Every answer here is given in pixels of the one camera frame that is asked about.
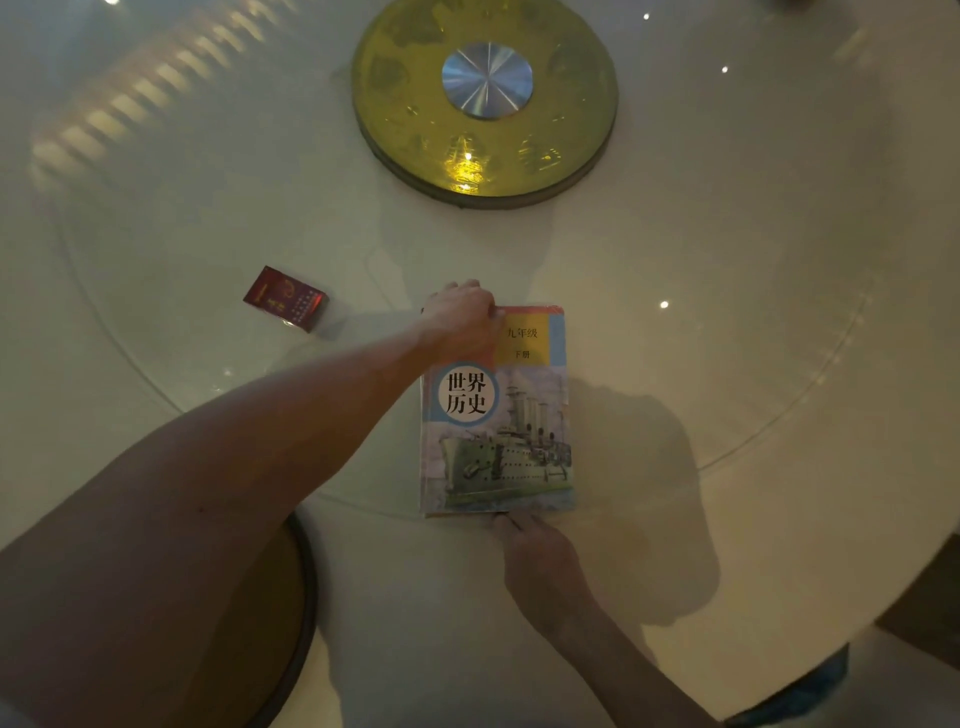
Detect yellow round turntable base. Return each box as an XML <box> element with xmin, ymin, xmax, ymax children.
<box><xmin>350</xmin><ymin>0</ymin><xmax>621</xmax><ymax>210</ymax></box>

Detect red cigarette pack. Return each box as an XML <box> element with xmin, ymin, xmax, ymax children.
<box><xmin>242</xmin><ymin>265</ymin><xmax>330</xmax><ymax>334</ymax></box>

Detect person's right hand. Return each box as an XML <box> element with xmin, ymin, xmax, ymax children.
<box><xmin>490</xmin><ymin>512</ymin><xmax>597</xmax><ymax>639</ymax></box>

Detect person's right forearm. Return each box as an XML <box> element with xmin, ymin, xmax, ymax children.
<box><xmin>541</xmin><ymin>600</ymin><xmax>723</xmax><ymax>728</ymax></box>

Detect textbook with warship cover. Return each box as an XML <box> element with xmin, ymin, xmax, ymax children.
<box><xmin>419</xmin><ymin>303</ymin><xmax>577</xmax><ymax>519</ymax></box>

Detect brown round stool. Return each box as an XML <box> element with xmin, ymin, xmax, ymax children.
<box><xmin>176</xmin><ymin>510</ymin><xmax>320</xmax><ymax>728</ymax></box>

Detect silver metal hub disc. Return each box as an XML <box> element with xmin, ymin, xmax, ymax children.
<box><xmin>441</xmin><ymin>42</ymin><xmax>535</xmax><ymax>121</ymax></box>

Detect person's left forearm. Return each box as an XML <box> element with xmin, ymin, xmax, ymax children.
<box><xmin>0</xmin><ymin>322</ymin><xmax>438</xmax><ymax>728</ymax></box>

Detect person's left hand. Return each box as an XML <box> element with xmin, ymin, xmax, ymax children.
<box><xmin>417</xmin><ymin>279</ymin><xmax>506</xmax><ymax>366</ymax></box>

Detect person's blue trousers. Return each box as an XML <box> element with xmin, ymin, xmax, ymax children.
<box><xmin>722</xmin><ymin>643</ymin><xmax>853</xmax><ymax>728</ymax></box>

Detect round glass turntable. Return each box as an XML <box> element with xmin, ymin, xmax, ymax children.
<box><xmin>30</xmin><ymin>0</ymin><xmax>901</xmax><ymax>523</ymax></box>

